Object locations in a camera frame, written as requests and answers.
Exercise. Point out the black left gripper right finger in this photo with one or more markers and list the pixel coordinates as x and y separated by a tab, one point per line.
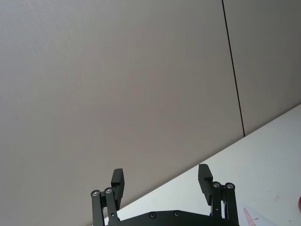
205	186

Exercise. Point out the white table cloth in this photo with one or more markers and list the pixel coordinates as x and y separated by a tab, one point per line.
261	164

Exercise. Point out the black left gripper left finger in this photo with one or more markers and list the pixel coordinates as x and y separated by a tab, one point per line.
116	188

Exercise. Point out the pink cup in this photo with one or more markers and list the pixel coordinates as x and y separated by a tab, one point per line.
299	202

